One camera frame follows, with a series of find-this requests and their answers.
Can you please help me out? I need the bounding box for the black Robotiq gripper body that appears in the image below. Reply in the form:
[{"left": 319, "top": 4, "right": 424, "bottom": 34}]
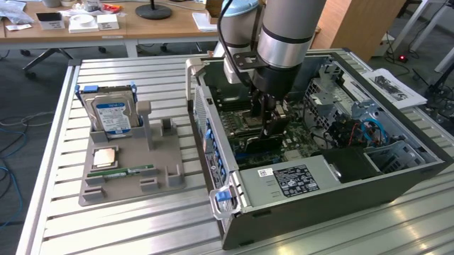
[{"left": 249, "top": 66, "right": 297, "bottom": 98}]

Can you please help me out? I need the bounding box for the black Nvidia graphics card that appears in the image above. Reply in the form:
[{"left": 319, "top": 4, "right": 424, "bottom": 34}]
[{"left": 242, "top": 132, "right": 285, "bottom": 157}]

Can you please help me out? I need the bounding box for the metal CPU socket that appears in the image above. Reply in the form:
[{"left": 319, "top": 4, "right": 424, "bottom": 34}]
[{"left": 237, "top": 108, "right": 265, "bottom": 131}]

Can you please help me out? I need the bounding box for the green motherboard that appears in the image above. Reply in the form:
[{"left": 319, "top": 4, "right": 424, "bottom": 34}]
[{"left": 210, "top": 90, "right": 331, "bottom": 171}]

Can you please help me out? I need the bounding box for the perforated silver disk bay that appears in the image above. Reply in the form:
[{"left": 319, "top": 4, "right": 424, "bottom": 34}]
[{"left": 302, "top": 76, "right": 377, "bottom": 127}]

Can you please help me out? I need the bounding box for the grey power supply unit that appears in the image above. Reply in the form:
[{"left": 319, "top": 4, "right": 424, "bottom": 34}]
[{"left": 238, "top": 155, "right": 344, "bottom": 208}]

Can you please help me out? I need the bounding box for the black plastic shroud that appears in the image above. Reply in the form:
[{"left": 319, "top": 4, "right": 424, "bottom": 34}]
[{"left": 324, "top": 147, "right": 385, "bottom": 184}]

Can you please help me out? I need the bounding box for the white paper stack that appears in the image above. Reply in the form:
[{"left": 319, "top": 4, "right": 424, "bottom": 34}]
[{"left": 190, "top": 12, "right": 220, "bottom": 33}]

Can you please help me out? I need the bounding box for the brown cardboard box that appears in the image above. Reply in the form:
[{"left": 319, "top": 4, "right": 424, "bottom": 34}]
[{"left": 205, "top": 0, "right": 222, "bottom": 24}]

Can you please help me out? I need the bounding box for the wooden cabinet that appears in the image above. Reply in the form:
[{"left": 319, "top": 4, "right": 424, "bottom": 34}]
[{"left": 310, "top": 0, "right": 407, "bottom": 62}]

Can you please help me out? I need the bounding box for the printed paper manual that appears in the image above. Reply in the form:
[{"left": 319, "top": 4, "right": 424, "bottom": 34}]
[{"left": 360, "top": 67, "right": 428, "bottom": 110}]

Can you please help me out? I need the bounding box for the plain silver disk bay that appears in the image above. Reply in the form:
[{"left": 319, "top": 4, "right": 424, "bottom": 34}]
[{"left": 364, "top": 140, "right": 425, "bottom": 174}]

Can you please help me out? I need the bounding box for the open dark grey PC case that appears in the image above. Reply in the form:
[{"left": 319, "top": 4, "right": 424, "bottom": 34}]
[{"left": 185, "top": 52, "right": 454, "bottom": 250}]

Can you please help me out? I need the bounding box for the hard disk with blue caddy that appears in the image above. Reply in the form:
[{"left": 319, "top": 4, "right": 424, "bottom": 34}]
[{"left": 73, "top": 81, "right": 142, "bottom": 139}]

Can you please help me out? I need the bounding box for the black round lamp base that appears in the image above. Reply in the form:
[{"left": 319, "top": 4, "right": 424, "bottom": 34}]
[{"left": 133, "top": 0, "right": 173, "bottom": 20}]

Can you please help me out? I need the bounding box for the black tripod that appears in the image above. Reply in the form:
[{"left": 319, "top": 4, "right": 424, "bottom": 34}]
[{"left": 412, "top": 47, "right": 454, "bottom": 124}]

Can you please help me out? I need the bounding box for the bare green RAM stick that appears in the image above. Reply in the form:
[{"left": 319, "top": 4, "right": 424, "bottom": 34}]
[{"left": 86, "top": 164, "right": 156, "bottom": 179}]

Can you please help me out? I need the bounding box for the grey parts rack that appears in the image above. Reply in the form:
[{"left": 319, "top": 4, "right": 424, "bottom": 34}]
[{"left": 77, "top": 100, "right": 188, "bottom": 207}]

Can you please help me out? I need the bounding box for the silver CPU chip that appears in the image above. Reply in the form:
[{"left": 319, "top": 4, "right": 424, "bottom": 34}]
[{"left": 92, "top": 147, "right": 117, "bottom": 168}]

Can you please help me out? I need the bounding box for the plain white box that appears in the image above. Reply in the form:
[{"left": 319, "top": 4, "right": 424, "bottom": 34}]
[{"left": 96, "top": 13, "right": 120, "bottom": 31}]

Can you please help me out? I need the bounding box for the red packet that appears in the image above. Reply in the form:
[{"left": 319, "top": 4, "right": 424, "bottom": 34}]
[{"left": 100, "top": 3, "right": 124, "bottom": 14}]

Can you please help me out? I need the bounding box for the white tape roll on box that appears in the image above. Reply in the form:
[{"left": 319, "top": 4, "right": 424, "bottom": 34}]
[{"left": 66, "top": 13, "right": 100, "bottom": 34}]

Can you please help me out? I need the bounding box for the black chair base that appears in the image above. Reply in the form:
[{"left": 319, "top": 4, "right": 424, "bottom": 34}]
[{"left": 19, "top": 47, "right": 108, "bottom": 78}]

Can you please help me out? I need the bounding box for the wooden desk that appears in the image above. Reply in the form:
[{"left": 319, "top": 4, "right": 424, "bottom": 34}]
[{"left": 0, "top": 0, "right": 321, "bottom": 58}]

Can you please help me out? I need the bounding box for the white box with black top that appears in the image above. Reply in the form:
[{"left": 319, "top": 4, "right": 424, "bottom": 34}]
[{"left": 34, "top": 12, "right": 66, "bottom": 31}]

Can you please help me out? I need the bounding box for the clear plastic bag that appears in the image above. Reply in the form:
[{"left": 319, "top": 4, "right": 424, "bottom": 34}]
[{"left": 0, "top": 0, "right": 35, "bottom": 25}]

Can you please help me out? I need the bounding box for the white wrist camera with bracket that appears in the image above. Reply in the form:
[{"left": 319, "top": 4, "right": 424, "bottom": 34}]
[{"left": 221, "top": 52, "right": 266, "bottom": 85}]

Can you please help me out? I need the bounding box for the red wire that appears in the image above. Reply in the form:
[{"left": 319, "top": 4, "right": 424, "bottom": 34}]
[{"left": 348, "top": 122, "right": 365, "bottom": 144}]

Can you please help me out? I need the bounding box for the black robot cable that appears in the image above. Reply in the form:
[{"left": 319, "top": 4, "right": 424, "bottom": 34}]
[{"left": 216, "top": 0, "right": 250, "bottom": 86}]

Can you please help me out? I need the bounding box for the blue wire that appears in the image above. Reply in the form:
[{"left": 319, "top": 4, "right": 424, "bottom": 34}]
[{"left": 360, "top": 118, "right": 391, "bottom": 146}]

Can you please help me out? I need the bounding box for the white table frame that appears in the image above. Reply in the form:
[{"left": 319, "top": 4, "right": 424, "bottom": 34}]
[{"left": 389, "top": 0, "right": 454, "bottom": 73}]

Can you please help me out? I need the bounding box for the white floor cable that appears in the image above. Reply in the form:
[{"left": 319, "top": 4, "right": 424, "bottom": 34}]
[{"left": 0, "top": 110, "right": 54, "bottom": 127}]

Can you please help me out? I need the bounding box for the blue floor cable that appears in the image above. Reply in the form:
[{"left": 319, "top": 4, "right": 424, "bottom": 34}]
[{"left": 0, "top": 127, "right": 27, "bottom": 229}]

